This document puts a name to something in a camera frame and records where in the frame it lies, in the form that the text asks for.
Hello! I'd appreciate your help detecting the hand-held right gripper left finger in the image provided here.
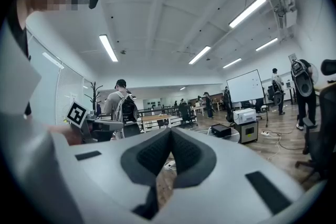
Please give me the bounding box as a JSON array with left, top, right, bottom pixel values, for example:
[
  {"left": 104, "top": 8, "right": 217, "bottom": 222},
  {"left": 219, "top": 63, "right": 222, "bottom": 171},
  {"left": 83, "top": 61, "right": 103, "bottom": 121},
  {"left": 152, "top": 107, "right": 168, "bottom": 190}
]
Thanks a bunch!
[{"left": 51, "top": 127, "right": 173, "bottom": 224}]

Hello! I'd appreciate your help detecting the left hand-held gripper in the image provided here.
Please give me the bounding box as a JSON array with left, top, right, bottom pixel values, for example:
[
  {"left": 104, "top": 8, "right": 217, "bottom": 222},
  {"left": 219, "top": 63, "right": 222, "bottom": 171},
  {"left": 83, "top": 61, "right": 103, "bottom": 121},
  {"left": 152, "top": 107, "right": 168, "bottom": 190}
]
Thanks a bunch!
[{"left": 65, "top": 101, "right": 124, "bottom": 144}]

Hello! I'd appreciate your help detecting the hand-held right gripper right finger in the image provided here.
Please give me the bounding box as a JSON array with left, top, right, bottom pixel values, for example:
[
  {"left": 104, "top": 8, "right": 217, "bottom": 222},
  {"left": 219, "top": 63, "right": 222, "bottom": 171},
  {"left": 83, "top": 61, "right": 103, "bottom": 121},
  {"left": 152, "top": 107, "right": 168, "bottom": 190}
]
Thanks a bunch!
[{"left": 159, "top": 127, "right": 314, "bottom": 224}]

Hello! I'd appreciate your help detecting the black coat rack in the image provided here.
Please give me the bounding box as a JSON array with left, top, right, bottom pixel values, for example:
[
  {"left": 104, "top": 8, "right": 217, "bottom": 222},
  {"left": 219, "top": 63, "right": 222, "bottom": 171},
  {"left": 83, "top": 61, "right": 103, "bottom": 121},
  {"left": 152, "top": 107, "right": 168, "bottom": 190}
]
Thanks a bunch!
[{"left": 83, "top": 81, "right": 103, "bottom": 116}]

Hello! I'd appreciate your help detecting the wooden table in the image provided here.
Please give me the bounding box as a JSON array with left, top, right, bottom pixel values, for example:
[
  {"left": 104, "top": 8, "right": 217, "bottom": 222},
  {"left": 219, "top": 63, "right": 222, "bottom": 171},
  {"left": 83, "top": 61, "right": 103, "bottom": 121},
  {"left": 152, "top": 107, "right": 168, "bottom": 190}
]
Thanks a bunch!
[{"left": 141, "top": 113, "right": 172, "bottom": 130}]

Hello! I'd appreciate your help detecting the black box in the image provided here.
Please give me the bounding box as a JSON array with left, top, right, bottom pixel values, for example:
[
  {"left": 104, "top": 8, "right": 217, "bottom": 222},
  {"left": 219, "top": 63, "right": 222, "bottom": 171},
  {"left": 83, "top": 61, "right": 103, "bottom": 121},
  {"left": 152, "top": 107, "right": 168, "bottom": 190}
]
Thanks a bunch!
[{"left": 211, "top": 123, "right": 232, "bottom": 138}]

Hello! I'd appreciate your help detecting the small grey cabinet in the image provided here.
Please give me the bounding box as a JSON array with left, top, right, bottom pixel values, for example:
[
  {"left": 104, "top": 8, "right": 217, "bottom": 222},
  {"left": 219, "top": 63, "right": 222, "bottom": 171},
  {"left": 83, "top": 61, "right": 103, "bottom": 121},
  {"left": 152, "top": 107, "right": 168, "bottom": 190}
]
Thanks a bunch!
[{"left": 234, "top": 120, "right": 259, "bottom": 144}]

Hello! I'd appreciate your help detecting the white printer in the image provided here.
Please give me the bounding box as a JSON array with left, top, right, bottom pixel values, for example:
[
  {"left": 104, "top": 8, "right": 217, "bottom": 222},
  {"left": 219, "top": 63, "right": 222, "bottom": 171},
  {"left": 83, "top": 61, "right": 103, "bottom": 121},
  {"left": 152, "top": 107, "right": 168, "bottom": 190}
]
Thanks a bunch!
[{"left": 233, "top": 108, "right": 257, "bottom": 125}]

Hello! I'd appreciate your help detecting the long ceiling light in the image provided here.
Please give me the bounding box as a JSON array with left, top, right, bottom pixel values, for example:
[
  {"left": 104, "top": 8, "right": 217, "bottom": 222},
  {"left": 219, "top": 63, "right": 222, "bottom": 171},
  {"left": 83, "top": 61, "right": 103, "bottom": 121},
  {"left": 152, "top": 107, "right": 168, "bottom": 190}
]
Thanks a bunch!
[
  {"left": 188, "top": 46, "right": 212, "bottom": 65},
  {"left": 255, "top": 37, "right": 278, "bottom": 52},
  {"left": 228, "top": 0, "right": 267, "bottom": 29},
  {"left": 99, "top": 34, "right": 119, "bottom": 62},
  {"left": 222, "top": 58, "right": 243, "bottom": 69}
]

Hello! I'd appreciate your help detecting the black office chair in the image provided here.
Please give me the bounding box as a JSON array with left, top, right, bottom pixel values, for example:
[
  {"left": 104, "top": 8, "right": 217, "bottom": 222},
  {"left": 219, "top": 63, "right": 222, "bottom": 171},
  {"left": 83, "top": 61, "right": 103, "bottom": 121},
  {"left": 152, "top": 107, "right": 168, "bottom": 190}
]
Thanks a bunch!
[
  {"left": 295, "top": 59, "right": 336, "bottom": 183},
  {"left": 177, "top": 103, "right": 198, "bottom": 129}
]

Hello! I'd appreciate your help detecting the white whiteboard on stand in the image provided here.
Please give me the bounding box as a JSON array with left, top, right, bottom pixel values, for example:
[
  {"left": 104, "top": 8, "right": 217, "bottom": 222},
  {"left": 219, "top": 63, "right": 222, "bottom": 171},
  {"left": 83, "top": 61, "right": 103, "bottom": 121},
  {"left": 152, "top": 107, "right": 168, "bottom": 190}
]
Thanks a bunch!
[{"left": 226, "top": 69, "right": 269, "bottom": 128}]

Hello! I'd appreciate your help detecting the standing fan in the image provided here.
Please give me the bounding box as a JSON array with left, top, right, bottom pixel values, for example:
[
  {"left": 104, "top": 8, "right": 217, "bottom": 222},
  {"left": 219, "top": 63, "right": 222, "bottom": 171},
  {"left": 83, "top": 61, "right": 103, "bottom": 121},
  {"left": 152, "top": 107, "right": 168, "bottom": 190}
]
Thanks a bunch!
[{"left": 309, "top": 63, "right": 320, "bottom": 85}]

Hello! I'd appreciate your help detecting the white ceiling unit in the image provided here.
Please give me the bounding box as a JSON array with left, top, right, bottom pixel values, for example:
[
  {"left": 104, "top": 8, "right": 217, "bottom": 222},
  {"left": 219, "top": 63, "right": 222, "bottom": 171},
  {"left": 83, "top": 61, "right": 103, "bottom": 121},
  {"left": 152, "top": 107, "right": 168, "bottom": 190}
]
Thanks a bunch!
[{"left": 274, "top": 5, "right": 298, "bottom": 30}]

